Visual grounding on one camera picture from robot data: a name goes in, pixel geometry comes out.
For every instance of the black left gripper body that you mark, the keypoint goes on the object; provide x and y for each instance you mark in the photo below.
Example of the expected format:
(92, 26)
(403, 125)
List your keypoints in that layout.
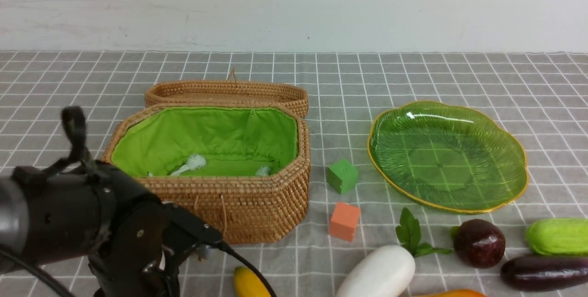
(142, 267)

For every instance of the yellow banana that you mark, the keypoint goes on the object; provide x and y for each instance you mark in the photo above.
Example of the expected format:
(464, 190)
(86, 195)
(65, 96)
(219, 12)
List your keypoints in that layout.
(247, 284)

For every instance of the white radish with green leaves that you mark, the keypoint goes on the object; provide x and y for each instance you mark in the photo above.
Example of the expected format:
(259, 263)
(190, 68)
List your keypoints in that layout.
(388, 270)

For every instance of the dark purple eggplant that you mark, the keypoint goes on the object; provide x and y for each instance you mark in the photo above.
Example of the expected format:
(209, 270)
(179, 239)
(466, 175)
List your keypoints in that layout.
(543, 273)

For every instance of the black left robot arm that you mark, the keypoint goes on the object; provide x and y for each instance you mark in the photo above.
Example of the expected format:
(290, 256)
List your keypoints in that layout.
(82, 207)

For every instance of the woven wicker basket green lining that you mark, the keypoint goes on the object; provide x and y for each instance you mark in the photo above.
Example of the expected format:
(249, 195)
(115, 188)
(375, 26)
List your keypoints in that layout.
(244, 169)

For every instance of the woven wicker basket lid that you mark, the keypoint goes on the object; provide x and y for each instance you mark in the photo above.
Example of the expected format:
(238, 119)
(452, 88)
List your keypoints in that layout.
(230, 90)

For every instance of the orange foam cube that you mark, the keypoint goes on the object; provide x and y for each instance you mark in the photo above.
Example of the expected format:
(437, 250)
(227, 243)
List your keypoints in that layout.
(344, 221)

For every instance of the green foam cube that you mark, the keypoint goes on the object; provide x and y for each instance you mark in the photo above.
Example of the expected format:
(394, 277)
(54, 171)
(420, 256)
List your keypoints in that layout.
(342, 176)

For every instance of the orange carrot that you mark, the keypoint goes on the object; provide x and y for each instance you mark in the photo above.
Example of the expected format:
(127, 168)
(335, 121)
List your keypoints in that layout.
(456, 293)

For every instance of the green glass leaf plate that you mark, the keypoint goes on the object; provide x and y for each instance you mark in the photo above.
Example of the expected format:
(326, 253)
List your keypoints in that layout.
(450, 158)

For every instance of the dark purple round fruit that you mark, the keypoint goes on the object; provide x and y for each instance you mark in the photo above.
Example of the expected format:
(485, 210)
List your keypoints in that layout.
(478, 243)

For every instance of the light green cucumber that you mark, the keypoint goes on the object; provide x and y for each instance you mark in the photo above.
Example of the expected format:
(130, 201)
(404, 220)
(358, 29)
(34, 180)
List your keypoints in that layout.
(558, 237)

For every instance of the grey checked tablecloth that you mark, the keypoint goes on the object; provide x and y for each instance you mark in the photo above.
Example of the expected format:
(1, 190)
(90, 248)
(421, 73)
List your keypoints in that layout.
(539, 98)

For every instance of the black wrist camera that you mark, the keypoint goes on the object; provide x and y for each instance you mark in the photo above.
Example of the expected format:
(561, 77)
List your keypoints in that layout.
(187, 233)

